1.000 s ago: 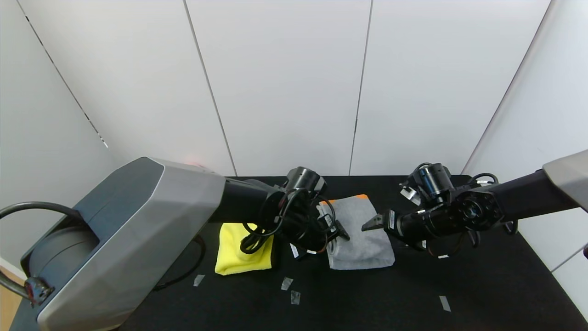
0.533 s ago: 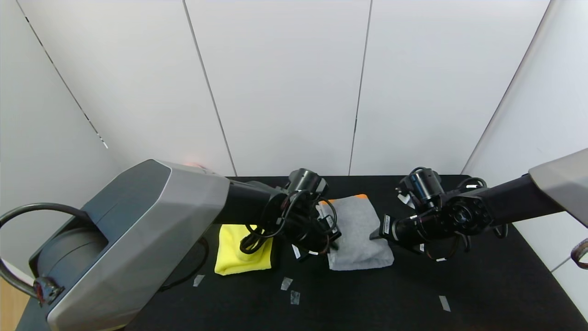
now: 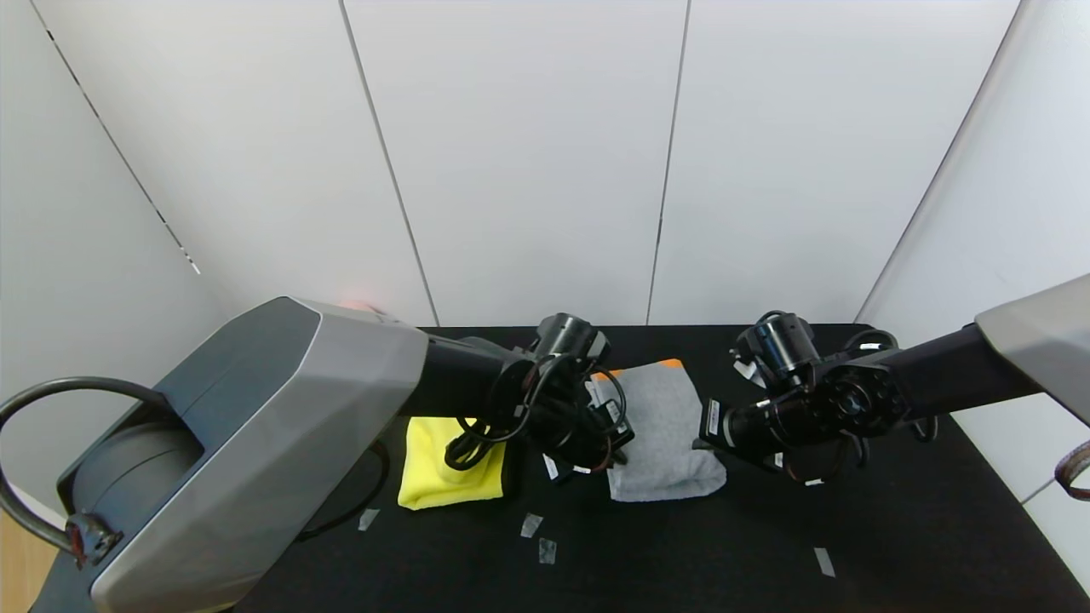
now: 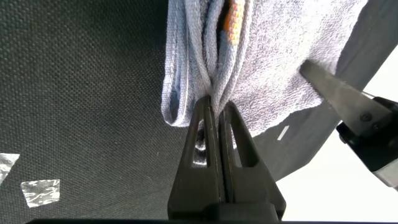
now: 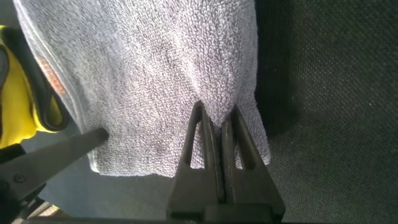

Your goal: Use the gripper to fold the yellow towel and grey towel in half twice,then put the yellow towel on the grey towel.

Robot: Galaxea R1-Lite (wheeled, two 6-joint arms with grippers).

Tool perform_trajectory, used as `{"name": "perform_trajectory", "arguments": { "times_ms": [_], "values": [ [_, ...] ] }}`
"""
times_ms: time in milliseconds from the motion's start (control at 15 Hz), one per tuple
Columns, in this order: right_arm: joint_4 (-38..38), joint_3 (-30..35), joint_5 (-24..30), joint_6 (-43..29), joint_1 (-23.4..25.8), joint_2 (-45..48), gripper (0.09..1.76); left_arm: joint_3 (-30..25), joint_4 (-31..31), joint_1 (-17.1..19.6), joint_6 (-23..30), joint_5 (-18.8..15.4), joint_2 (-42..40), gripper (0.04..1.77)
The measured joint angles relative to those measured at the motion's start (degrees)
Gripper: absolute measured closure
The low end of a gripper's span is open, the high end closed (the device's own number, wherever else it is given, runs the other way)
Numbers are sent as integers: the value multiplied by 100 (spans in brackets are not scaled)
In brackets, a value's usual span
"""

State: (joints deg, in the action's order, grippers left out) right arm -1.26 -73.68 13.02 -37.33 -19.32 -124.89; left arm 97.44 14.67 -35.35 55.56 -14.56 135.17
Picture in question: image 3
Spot thin black hanging cable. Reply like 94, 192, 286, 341
295, 438, 392, 542

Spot black cable with white label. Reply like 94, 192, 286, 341
842, 329, 940, 444

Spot black left wrist camera cable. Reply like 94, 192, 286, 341
442, 353, 628, 473

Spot grey towel with orange stripes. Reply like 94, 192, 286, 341
593, 358, 729, 504

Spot yellow microfibre towel black trim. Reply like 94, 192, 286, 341
397, 415, 513, 513

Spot black cable loop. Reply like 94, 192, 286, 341
0, 376, 168, 554

